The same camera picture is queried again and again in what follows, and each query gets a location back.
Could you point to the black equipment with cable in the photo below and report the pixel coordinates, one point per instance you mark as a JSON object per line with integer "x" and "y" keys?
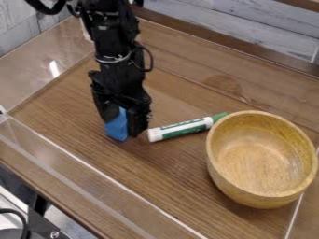
{"x": 35, "y": 227}

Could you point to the clear acrylic tray wall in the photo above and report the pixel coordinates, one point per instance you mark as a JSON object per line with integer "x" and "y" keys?
{"x": 135, "y": 189}

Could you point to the brown wooden bowl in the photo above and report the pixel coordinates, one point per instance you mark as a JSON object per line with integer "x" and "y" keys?
{"x": 261, "y": 159}

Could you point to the blue rectangular block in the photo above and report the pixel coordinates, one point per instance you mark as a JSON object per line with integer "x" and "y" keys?
{"x": 116, "y": 127}

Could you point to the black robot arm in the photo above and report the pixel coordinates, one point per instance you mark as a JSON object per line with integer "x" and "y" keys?
{"x": 111, "y": 26}

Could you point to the green and white marker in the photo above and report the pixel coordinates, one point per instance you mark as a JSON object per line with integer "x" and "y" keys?
{"x": 182, "y": 128}

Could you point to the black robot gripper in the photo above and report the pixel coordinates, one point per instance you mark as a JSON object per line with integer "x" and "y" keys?
{"x": 118, "y": 87}

